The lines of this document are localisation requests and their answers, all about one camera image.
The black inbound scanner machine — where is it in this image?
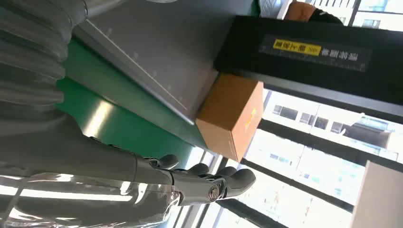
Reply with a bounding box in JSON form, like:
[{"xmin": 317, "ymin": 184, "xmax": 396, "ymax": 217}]
[{"xmin": 71, "ymin": 0, "xmax": 403, "ymax": 125}]

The green conveyor belt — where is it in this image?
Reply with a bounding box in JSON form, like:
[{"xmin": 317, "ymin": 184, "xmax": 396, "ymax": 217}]
[{"xmin": 56, "ymin": 77, "xmax": 207, "ymax": 172}]

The window wall with black frames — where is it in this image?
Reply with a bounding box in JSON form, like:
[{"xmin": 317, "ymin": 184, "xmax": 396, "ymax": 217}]
[{"xmin": 163, "ymin": 0, "xmax": 403, "ymax": 228}]

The brown cardboard box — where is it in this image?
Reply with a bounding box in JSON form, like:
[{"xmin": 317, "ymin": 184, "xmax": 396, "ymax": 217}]
[{"xmin": 195, "ymin": 73, "xmax": 264, "ymax": 163}]

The person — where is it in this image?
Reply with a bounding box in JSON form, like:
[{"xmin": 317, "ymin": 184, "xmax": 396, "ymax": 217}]
[{"xmin": 258, "ymin": 0, "xmax": 344, "ymax": 26}]

